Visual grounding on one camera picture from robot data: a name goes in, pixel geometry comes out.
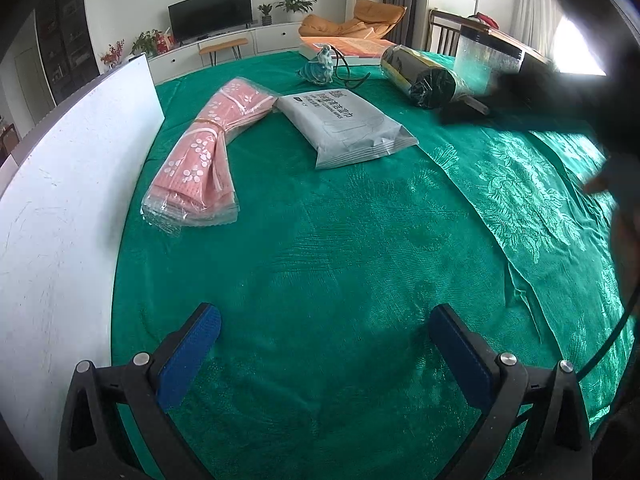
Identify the dark green cable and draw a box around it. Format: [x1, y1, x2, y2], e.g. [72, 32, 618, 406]
[577, 280, 640, 381]

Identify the green patterned tablecloth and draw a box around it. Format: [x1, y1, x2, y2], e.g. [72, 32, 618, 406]
[110, 50, 636, 480]

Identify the person's right hand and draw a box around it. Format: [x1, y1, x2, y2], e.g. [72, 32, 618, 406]
[584, 157, 640, 281]

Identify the black television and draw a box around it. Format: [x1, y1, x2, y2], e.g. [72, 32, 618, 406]
[167, 0, 253, 43]

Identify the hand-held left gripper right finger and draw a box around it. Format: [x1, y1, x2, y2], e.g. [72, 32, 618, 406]
[429, 304, 593, 480]

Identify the large green potted plant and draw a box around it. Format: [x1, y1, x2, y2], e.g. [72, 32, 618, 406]
[275, 0, 318, 23]

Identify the black roll with yellow label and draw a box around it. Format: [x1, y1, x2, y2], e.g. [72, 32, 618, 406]
[380, 44, 468, 110]

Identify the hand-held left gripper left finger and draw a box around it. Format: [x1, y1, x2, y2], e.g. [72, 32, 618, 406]
[57, 302, 222, 480]

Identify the white board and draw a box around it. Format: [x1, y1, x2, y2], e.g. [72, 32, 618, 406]
[0, 52, 166, 480]

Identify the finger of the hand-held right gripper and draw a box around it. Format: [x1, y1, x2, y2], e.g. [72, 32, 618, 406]
[439, 95, 501, 127]

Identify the dark display shelf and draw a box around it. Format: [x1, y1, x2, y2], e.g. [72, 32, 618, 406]
[35, 0, 101, 106]

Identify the wooden stool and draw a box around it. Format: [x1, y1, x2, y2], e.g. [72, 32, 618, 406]
[197, 37, 249, 67]

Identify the wooden chair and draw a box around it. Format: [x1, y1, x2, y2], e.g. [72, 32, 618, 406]
[429, 8, 463, 57]

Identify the orange book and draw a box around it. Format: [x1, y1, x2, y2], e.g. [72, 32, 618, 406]
[299, 35, 396, 66]

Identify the teal ceramic figurine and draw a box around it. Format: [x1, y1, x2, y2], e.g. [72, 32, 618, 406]
[298, 45, 335, 86]

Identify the pack of pink floral cloths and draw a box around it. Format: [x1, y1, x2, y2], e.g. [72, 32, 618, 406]
[141, 77, 277, 231]

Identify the black cable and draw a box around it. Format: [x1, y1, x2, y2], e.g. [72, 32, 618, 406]
[330, 47, 371, 88]

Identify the potted plant with red ornaments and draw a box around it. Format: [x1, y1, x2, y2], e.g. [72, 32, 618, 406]
[131, 29, 173, 57]

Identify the orange lounge chair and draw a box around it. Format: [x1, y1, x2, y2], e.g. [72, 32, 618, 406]
[299, 0, 408, 43]

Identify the white TV cabinet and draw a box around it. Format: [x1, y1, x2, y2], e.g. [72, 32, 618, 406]
[102, 22, 306, 86]

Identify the clear jar with black lid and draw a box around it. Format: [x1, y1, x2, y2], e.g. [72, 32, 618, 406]
[452, 25, 558, 101]

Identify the white wet wipes packet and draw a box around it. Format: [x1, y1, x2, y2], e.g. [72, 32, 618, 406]
[275, 89, 420, 171]

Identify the vase with red flowers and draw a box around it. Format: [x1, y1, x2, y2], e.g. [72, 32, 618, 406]
[100, 40, 126, 68]

